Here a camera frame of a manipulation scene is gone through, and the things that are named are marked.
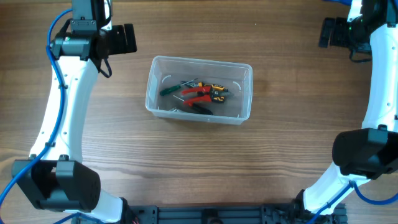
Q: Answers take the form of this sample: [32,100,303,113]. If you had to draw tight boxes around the black red handled screwdriver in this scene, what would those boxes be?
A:
[188,103,213,115]

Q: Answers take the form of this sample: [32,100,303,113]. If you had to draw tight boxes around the green handled screwdriver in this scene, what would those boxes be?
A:
[159,78,197,96]

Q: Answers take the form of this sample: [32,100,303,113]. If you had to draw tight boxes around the clear plastic container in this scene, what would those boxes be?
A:
[146,56,253,125]

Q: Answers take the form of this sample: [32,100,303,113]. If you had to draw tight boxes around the orange black pliers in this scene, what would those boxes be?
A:
[181,82,230,105]

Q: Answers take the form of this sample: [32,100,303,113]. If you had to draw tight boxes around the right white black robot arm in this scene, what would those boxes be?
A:
[287,0,397,223]

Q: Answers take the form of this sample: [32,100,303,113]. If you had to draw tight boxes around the silver metal wrench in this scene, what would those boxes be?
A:
[169,108,184,112]

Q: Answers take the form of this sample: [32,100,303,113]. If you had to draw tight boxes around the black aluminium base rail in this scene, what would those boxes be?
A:
[130,203,348,224]

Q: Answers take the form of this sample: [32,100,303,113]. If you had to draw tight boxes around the red handled pruning shears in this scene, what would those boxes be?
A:
[182,85,231,105]

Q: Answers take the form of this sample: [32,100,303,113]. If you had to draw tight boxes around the left blue cable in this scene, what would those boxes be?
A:
[0,8,106,224]

